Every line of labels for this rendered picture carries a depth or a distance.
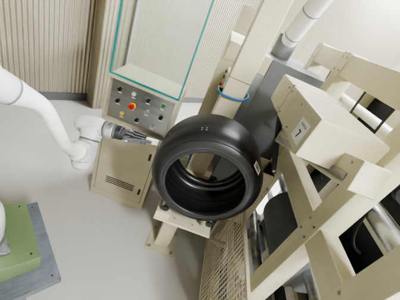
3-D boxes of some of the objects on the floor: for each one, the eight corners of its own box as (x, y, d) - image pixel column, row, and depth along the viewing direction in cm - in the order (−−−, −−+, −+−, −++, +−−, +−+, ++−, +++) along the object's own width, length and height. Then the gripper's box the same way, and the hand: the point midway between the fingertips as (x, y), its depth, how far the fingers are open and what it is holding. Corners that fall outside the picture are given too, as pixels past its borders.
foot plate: (153, 224, 229) (153, 222, 227) (178, 233, 231) (178, 231, 230) (144, 247, 206) (144, 246, 205) (172, 257, 208) (172, 256, 207)
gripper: (109, 131, 114) (156, 143, 114) (121, 120, 125) (162, 131, 125) (109, 143, 118) (154, 155, 118) (120, 132, 129) (161, 143, 129)
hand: (152, 141), depth 122 cm, fingers closed
